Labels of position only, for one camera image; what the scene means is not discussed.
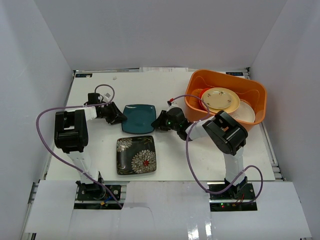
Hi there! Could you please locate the orange plastic bin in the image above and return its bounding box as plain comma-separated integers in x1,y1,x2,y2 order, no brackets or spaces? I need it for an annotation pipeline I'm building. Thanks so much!
185,69,267,131

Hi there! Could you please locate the small orange plate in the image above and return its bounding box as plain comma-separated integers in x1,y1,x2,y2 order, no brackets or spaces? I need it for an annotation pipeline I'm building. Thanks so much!
198,88,210,110

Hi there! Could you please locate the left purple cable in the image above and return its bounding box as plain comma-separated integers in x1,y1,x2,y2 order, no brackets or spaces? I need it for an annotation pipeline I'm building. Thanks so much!
36,84,123,210

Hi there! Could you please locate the black floral square plate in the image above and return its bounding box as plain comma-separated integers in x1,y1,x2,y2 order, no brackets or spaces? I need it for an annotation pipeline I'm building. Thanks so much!
116,135,157,175

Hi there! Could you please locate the yellow round plate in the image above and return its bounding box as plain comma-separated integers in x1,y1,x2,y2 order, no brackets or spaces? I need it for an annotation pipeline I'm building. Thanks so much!
201,87,241,114

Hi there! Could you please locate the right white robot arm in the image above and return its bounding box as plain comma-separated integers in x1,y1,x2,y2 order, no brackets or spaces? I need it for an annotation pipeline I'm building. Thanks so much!
151,106,248,200

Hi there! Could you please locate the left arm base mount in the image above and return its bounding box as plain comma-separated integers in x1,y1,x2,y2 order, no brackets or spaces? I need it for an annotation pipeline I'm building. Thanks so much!
73,184,124,210

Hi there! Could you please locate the teal square plate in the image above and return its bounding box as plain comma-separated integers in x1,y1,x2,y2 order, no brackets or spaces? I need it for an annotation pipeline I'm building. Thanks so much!
121,104,157,135

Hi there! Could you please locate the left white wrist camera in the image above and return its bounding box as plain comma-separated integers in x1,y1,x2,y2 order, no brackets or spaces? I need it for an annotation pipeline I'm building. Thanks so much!
99,92,113,103

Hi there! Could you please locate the right black table label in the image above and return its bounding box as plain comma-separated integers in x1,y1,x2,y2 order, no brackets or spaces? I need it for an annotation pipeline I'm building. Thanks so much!
225,71,244,77

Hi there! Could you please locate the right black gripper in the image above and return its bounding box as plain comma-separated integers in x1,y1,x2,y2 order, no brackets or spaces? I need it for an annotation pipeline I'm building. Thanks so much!
151,111,179,133

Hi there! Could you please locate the cream round plate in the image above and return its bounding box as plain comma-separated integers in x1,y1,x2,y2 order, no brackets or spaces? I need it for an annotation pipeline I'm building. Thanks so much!
230,100,256,123

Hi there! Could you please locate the small beige patterned plate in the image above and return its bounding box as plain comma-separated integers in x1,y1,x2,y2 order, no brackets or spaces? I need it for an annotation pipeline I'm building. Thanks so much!
201,87,236,110

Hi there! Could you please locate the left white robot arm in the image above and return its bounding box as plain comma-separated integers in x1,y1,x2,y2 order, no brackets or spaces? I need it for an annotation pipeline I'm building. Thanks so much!
54,92,127,200

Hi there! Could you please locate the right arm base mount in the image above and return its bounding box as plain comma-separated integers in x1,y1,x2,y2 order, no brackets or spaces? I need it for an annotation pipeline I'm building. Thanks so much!
209,183,258,213

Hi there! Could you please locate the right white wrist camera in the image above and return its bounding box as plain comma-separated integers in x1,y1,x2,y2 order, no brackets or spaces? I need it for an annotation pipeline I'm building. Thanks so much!
167,98,179,112

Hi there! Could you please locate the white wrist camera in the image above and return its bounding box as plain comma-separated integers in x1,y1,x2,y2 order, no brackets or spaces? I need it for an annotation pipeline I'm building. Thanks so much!
167,98,179,112
99,92,113,103

